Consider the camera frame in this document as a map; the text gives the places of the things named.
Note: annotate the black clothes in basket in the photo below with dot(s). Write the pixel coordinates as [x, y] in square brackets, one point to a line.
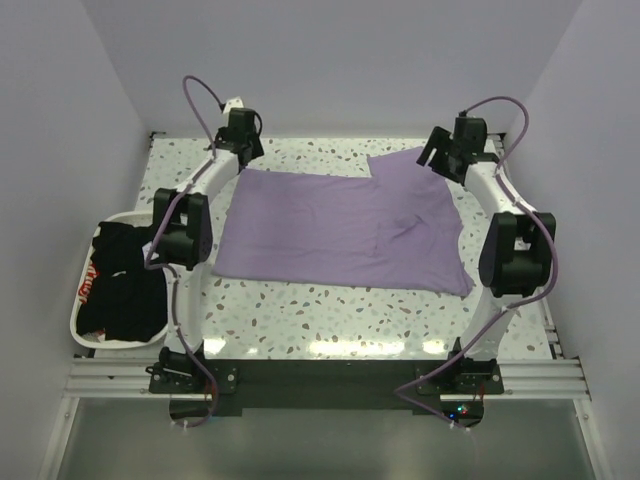
[125, 285]

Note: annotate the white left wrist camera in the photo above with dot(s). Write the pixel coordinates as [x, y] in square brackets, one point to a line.
[232, 103]

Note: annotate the purple t-shirt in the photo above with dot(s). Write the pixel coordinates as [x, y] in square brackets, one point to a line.
[397, 228]

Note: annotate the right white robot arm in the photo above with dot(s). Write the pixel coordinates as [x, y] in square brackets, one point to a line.
[517, 260]

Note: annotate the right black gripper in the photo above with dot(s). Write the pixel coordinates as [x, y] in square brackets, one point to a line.
[439, 153]

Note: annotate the aluminium rail frame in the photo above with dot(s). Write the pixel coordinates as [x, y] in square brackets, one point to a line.
[276, 344]

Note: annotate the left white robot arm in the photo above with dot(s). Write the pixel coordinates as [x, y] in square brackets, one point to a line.
[183, 239]

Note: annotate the white laundry basket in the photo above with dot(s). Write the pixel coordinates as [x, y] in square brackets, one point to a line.
[110, 280]

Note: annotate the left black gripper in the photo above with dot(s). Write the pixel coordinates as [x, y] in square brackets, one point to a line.
[245, 148]

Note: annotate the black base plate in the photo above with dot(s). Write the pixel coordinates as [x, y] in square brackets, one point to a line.
[360, 385]

